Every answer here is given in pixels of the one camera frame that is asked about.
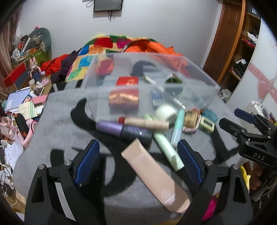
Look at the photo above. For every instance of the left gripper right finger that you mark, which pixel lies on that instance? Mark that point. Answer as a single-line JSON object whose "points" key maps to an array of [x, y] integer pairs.
{"points": [[233, 205]]}

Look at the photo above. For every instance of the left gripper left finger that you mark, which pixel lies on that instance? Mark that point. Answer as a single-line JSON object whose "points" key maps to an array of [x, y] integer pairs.
{"points": [[43, 205]]}

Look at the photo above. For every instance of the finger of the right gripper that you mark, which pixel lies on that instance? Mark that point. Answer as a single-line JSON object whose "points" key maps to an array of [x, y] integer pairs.
{"points": [[233, 128], [246, 116]]}

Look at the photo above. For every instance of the teal tape roll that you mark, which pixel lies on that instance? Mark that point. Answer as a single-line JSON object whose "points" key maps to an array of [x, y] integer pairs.
{"points": [[210, 115]]}

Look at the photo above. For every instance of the mint green bottle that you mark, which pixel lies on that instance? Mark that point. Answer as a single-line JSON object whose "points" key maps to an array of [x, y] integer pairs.
{"points": [[178, 128]]}

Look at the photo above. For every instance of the light green tube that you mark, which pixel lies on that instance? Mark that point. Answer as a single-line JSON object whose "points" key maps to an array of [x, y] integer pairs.
{"points": [[164, 144]]}

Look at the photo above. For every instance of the beige foundation tube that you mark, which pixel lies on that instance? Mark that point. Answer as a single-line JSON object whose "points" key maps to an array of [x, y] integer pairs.
{"points": [[160, 184]]}

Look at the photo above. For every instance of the green glass spray bottle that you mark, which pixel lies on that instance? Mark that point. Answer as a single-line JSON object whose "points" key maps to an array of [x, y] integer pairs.
{"points": [[173, 85]]}

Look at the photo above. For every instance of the beige stick red cap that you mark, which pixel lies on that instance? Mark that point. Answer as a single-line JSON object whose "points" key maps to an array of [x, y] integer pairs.
{"points": [[145, 123]]}

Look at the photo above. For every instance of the purple black spray bottle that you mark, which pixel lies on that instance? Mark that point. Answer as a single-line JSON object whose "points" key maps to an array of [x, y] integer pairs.
{"points": [[127, 133]]}

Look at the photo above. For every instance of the small blue box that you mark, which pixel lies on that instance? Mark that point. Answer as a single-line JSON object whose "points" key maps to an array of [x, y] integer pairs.
{"points": [[156, 98]]}

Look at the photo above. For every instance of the white pen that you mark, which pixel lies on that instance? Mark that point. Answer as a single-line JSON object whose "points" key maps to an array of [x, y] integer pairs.
{"points": [[147, 79]]}

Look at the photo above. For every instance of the red tea packet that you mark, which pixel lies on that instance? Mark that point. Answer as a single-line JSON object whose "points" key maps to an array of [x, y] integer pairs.
{"points": [[125, 96]]}

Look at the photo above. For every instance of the right hand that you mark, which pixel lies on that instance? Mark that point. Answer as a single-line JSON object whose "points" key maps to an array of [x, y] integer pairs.
{"points": [[255, 172]]}

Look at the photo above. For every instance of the white cabinet door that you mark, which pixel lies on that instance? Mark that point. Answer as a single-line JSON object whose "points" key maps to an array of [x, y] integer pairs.
{"points": [[259, 80]]}

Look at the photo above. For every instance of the pink round case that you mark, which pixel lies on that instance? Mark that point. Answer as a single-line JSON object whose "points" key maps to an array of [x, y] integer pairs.
{"points": [[26, 129]]}

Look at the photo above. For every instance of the wooden shelf unit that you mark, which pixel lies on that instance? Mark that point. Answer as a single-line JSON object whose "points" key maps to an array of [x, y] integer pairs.
{"points": [[234, 43]]}

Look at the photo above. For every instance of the clear plastic storage box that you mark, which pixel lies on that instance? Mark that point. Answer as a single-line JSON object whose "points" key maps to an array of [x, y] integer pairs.
{"points": [[104, 70]]}

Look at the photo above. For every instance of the pink box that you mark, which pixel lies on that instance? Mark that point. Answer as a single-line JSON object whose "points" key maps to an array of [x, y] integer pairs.
{"points": [[39, 100]]}

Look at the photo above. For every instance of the blue notebook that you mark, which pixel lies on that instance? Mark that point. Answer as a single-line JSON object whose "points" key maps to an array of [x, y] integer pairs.
{"points": [[16, 98]]}

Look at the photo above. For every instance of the pink bunny toy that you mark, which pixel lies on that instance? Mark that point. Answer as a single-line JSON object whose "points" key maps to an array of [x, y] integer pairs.
{"points": [[35, 71]]}

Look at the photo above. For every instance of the red long box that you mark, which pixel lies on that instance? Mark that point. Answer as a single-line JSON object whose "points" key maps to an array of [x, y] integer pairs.
{"points": [[14, 75]]}

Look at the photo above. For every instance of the red clothing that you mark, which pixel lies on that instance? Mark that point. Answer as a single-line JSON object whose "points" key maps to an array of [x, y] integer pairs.
{"points": [[52, 66]]}

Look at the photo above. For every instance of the orange down jacket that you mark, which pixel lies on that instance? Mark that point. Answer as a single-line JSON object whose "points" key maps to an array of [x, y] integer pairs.
{"points": [[168, 55]]}

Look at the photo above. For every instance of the green cardboard box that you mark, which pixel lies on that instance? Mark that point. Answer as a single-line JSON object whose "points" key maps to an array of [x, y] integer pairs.
{"points": [[40, 56]]}

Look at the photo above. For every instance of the colourful patchwork quilt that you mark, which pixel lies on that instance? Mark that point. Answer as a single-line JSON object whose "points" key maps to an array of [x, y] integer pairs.
{"points": [[98, 45]]}

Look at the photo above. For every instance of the grey green neck pillow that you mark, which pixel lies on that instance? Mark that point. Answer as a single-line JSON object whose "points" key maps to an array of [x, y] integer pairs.
{"points": [[42, 38]]}

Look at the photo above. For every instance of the striped red gold curtain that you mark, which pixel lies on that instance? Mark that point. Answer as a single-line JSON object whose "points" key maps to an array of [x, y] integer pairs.
{"points": [[6, 47]]}

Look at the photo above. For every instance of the small black monitor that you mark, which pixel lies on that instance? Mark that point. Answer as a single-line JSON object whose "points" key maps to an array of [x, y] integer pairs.
{"points": [[107, 5]]}

